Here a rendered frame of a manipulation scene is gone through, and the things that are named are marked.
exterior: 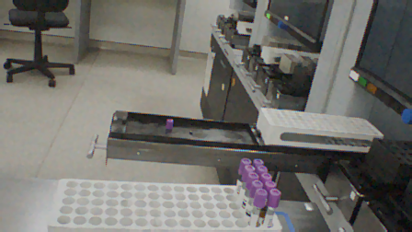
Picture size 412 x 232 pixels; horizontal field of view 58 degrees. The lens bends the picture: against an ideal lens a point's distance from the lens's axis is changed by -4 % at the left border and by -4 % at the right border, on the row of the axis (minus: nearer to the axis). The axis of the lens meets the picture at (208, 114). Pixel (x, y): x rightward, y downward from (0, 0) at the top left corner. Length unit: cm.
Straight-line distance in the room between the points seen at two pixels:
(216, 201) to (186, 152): 31
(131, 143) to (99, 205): 34
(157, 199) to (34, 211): 19
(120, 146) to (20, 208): 29
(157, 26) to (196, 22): 43
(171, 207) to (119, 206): 7
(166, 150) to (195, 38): 364
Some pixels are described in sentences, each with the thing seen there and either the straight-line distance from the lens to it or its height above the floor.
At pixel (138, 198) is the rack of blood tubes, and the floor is 87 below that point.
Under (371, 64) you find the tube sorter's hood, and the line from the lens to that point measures 97.
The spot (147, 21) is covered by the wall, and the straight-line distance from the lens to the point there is 438.
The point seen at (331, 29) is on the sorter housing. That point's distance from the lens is 122.
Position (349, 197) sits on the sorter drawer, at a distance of 86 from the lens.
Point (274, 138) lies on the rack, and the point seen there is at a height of 83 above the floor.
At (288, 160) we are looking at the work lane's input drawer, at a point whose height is 79.
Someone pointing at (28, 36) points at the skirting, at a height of 5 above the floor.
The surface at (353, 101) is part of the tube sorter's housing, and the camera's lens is 108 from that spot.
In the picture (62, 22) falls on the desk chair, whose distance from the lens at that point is 324.
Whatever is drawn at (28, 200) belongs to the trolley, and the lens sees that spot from 63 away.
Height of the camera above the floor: 120
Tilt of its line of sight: 23 degrees down
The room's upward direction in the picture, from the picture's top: 10 degrees clockwise
